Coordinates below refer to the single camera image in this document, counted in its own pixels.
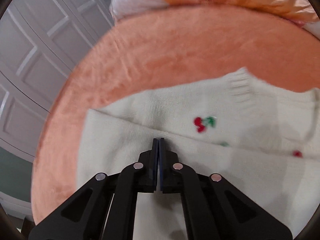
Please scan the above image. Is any white cherry knit sweater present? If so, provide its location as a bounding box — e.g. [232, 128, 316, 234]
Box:
[76, 68, 319, 236]

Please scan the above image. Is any orange plush bed cover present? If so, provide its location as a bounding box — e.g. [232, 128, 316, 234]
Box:
[31, 5, 319, 223]

